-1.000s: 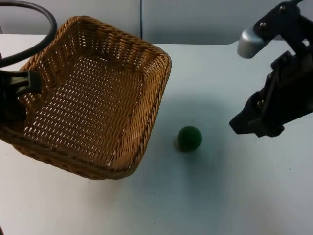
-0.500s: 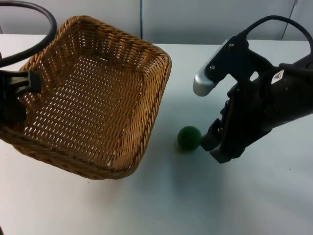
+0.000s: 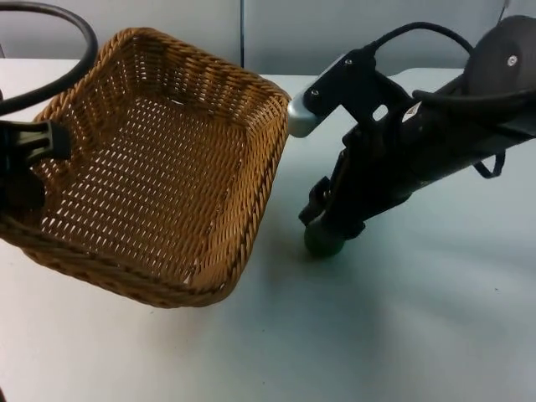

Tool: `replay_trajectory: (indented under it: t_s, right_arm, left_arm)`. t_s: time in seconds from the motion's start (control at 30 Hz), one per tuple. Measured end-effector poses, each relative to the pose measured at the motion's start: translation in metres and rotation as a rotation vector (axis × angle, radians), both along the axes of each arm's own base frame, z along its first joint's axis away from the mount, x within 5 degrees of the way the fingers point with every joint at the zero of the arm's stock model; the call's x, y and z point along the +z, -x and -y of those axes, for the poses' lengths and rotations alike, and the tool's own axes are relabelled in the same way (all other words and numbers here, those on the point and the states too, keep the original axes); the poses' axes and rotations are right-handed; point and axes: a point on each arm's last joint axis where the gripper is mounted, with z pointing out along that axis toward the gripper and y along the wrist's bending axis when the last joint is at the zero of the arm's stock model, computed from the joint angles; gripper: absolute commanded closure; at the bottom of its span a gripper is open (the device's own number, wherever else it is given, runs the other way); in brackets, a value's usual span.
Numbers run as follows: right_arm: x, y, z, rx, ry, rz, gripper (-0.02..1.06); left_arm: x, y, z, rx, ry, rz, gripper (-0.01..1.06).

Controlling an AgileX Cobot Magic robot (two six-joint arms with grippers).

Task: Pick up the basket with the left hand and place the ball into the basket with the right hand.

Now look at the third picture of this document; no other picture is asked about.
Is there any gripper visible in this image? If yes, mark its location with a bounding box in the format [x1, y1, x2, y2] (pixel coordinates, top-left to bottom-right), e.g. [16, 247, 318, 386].
[297, 100, 424, 243]
[0, 120, 72, 211]

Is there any green ball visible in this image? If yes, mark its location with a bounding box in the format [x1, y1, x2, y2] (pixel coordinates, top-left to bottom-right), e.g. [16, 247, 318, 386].
[302, 221, 347, 257]

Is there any pale brown wicker basket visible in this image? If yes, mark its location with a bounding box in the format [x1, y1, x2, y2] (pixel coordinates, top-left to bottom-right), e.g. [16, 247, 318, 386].
[0, 27, 292, 310]

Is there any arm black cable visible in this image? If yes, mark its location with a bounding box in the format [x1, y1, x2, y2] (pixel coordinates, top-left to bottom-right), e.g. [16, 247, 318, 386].
[368, 20, 478, 58]
[0, 0, 100, 115]

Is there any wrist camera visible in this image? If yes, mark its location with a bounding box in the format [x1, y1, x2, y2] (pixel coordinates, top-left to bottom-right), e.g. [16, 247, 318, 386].
[286, 47, 380, 139]

